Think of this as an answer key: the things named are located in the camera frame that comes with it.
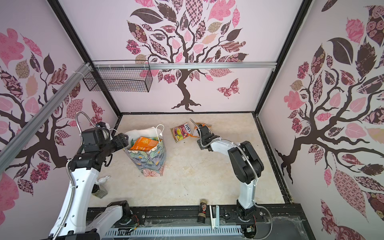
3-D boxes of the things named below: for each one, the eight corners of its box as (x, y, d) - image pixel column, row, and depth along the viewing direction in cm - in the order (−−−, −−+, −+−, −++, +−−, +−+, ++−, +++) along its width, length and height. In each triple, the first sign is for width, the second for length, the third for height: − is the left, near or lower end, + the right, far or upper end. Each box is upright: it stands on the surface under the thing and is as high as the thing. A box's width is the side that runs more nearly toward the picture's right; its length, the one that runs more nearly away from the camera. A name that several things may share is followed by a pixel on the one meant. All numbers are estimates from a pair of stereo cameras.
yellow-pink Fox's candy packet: (175, 142, 104) (175, 139, 102) (170, 131, 110) (169, 128, 108) (192, 135, 108) (192, 132, 105) (187, 125, 114) (186, 122, 112)
